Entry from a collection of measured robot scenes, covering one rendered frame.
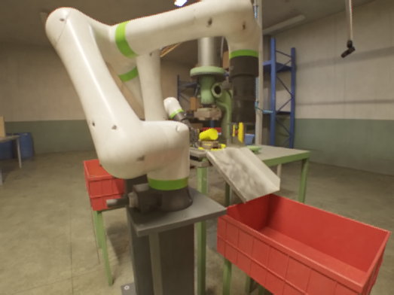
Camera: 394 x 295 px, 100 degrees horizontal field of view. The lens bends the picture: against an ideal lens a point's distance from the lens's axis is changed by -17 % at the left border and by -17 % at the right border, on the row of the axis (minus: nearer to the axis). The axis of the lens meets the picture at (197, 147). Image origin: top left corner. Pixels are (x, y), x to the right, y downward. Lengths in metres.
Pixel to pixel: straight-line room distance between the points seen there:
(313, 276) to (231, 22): 0.75
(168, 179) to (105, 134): 0.22
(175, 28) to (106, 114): 0.30
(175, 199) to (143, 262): 0.83
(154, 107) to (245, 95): 0.49
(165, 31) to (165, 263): 0.68
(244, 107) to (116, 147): 0.38
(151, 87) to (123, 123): 0.53
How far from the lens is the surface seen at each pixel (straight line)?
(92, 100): 0.48
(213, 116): 1.17
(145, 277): 1.44
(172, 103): 1.25
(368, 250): 1.09
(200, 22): 0.56
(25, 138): 8.44
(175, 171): 0.55
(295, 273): 0.78
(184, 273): 0.74
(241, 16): 0.53
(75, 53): 0.57
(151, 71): 0.94
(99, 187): 1.34
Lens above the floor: 1.17
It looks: 8 degrees down
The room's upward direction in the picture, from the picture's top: straight up
